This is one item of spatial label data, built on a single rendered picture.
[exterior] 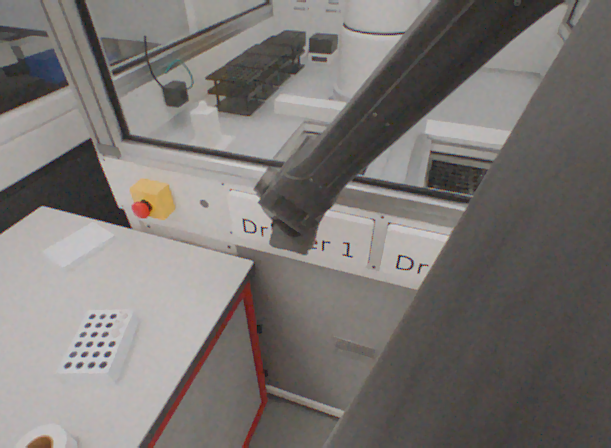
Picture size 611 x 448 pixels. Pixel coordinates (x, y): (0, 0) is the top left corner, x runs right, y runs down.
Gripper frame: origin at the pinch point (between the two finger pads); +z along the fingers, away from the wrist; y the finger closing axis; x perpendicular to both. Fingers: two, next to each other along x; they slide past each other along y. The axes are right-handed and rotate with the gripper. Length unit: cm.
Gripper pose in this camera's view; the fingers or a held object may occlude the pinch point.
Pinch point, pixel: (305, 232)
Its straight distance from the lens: 68.8
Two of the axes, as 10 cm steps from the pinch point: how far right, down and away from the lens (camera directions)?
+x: -9.5, -2.3, 2.3
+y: 2.7, -9.4, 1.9
